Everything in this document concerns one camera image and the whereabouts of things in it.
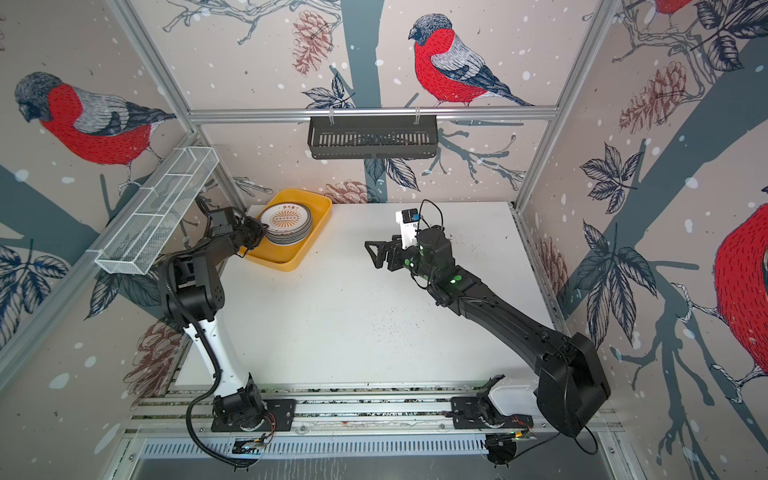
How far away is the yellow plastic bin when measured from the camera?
1.01m

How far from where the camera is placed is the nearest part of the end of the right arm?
58cm

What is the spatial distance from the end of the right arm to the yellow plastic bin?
398mm
